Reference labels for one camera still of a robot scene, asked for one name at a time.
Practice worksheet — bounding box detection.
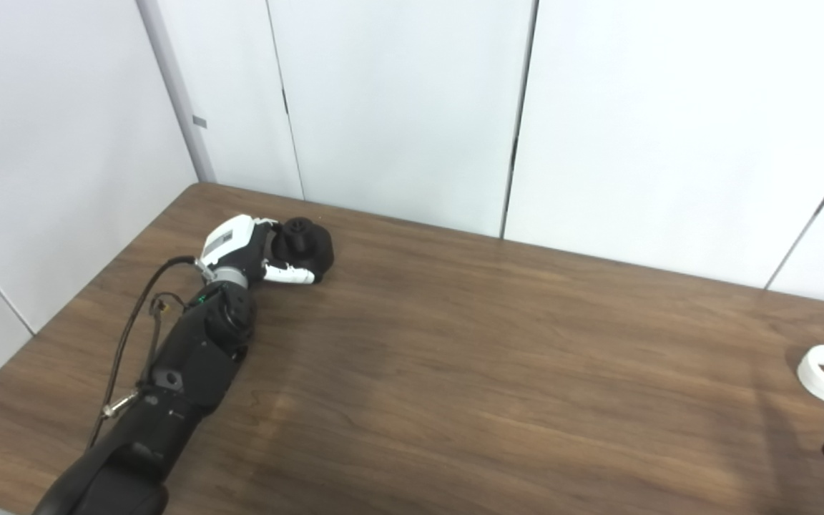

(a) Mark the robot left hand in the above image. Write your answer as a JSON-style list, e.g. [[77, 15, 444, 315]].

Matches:
[[196, 215, 320, 287]]

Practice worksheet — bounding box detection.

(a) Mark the round black part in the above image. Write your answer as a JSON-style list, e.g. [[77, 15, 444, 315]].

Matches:
[[271, 217, 335, 283]]

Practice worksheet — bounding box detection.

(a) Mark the thin left arm wire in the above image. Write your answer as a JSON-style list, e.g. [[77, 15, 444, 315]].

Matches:
[[142, 292, 187, 387]]

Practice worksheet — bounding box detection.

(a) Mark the grey wall post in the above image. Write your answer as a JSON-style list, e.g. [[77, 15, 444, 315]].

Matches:
[[135, 0, 217, 183]]

